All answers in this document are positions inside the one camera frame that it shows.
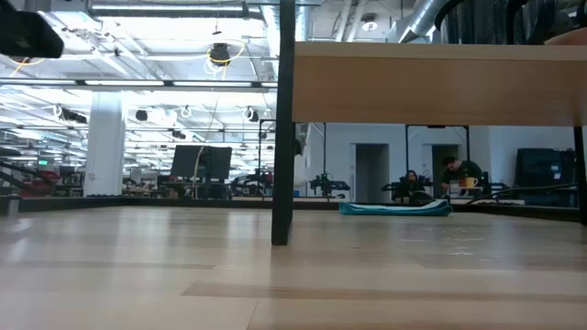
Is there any wooden shelf with black legs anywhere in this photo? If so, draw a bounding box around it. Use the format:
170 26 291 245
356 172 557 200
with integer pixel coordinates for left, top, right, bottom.
271 0 587 247

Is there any black aluminium table frame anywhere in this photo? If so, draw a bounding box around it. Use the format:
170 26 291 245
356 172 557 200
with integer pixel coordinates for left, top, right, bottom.
0 194 587 224

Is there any seated person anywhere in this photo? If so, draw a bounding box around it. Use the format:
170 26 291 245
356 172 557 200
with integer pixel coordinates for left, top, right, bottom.
397 169 426 203

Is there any red background equipment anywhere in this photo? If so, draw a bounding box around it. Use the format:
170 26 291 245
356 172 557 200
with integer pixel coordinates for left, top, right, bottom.
20 170 61 198

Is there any silver air duct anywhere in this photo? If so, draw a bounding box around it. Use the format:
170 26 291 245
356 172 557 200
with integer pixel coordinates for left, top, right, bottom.
387 0 455 45

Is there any black ceiling camera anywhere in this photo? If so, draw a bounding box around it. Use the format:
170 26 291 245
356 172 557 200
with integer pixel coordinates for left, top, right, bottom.
208 41 233 68

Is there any black cabinet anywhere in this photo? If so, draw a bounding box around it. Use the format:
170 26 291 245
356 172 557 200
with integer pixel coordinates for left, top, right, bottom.
515 147 578 207

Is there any blue folded cloth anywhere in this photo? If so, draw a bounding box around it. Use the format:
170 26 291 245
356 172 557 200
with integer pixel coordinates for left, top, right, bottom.
338 198 454 218

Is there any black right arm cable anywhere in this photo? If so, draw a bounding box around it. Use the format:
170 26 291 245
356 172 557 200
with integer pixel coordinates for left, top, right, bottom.
467 182 580 206

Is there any white structural pillar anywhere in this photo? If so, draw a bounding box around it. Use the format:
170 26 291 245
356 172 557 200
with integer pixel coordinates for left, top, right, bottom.
83 90 127 197

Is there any dark background monitor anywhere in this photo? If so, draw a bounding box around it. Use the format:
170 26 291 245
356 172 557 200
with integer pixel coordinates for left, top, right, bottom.
170 145 234 181

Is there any person bending over desk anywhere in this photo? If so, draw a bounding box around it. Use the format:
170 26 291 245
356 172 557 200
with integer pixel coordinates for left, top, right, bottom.
440 155 485 199

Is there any ceiling light rail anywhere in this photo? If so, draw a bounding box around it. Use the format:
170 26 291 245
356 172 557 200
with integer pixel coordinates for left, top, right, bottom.
0 78 279 89

